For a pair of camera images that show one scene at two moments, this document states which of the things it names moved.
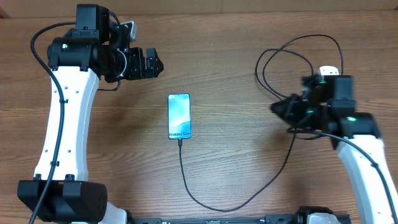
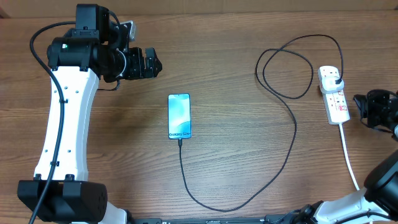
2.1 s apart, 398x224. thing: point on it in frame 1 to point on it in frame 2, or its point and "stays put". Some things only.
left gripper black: [138, 71] stays put
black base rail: [265, 219] stays put
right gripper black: [291, 106] to [363, 104]
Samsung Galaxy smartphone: [179, 116] stays put
